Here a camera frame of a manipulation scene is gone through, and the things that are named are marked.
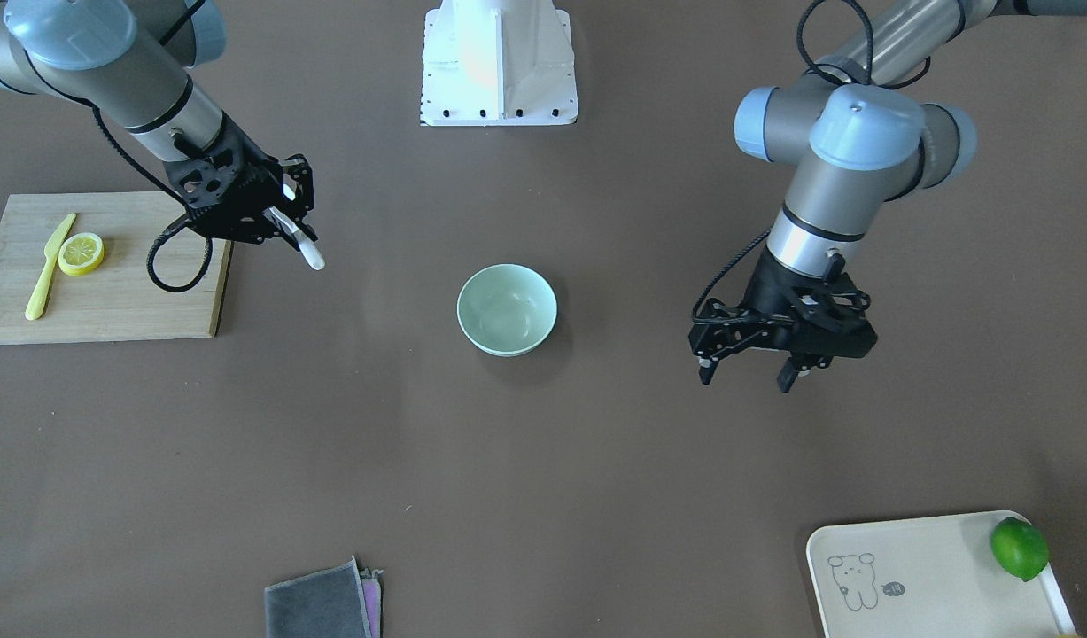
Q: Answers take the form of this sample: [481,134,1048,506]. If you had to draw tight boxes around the cream serving tray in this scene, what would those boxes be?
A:
[805,511,1077,637]

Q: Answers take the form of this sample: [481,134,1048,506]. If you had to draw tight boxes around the green lime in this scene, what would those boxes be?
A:
[990,517,1050,581]

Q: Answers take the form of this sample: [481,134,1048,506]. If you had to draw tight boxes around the yellow lemon slice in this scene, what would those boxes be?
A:
[57,233,105,277]

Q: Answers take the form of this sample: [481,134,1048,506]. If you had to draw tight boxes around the mint green bowl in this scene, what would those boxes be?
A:
[455,263,558,358]

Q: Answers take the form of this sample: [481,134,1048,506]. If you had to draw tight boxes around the wooden cutting board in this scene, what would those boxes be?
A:
[0,192,232,345]

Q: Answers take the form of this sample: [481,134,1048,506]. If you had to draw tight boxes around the yellow plastic knife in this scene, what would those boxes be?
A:
[24,213,77,322]

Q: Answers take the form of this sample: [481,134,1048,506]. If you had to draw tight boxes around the grey folded cloth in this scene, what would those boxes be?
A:
[264,556,382,637]

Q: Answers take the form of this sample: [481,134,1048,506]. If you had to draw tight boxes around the white plastic spoon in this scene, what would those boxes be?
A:
[264,207,327,271]

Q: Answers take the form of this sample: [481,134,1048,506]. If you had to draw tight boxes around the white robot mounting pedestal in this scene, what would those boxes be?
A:
[418,1,579,127]

